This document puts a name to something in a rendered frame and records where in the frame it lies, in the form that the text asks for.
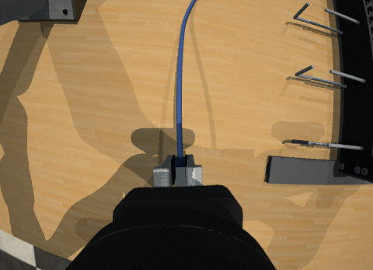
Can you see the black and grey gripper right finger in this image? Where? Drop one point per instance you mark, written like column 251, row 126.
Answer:
column 194, row 176

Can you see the blue patch cord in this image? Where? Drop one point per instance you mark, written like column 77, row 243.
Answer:
column 179, row 133

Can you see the grey network cable plug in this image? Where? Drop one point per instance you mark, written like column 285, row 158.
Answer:
column 180, row 172

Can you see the black patch panel rack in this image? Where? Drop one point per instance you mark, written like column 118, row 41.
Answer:
column 355, row 36

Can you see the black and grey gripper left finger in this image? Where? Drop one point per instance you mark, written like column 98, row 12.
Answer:
column 165, row 175

